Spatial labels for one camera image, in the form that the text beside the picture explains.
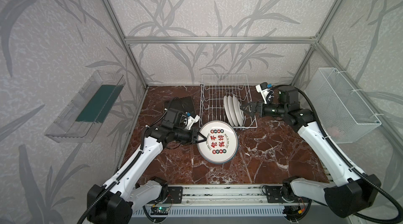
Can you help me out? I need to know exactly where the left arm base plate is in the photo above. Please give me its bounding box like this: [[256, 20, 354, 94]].
[[148, 185, 183, 204]]

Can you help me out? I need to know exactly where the white round plate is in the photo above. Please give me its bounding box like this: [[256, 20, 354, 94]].
[[197, 121, 239, 164], [227, 96, 239, 127], [233, 96, 244, 126], [223, 96, 235, 126]]

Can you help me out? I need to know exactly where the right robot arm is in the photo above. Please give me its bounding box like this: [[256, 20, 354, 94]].
[[240, 85, 381, 218]]

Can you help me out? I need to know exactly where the white mesh wall basket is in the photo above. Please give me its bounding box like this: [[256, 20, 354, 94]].
[[304, 68, 382, 144]]

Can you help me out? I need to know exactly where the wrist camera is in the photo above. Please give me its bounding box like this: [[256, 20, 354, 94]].
[[256, 82, 274, 104], [185, 112, 200, 130]]

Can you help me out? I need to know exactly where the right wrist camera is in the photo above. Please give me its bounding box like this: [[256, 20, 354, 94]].
[[256, 82, 274, 104]]

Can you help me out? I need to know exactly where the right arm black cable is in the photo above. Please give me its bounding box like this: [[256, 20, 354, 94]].
[[267, 85, 403, 224]]

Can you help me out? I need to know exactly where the clear plastic wall bin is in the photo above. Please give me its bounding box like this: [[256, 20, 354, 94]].
[[45, 70, 126, 143]]

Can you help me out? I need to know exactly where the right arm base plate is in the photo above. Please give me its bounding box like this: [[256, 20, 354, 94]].
[[261, 185, 309, 204]]

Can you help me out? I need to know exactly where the green led circuit board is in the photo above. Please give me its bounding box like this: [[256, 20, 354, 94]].
[[150, 205, 172, 216]]

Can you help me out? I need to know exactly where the white wire dish rack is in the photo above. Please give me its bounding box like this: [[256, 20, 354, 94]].
[[199, 74, 257, 130]]

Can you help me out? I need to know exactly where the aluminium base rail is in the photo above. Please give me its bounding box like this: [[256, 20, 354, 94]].
[[91, 184, 356, 207]]

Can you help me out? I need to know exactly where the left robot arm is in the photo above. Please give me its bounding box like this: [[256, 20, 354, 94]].
[[78, 109, 207, 224]]

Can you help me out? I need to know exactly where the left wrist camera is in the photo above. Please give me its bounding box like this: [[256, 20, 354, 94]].
[[185, 112, 200, 130]]

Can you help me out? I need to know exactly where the green mat in bin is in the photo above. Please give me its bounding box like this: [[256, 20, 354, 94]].
[[75, 85, 124, 123]]

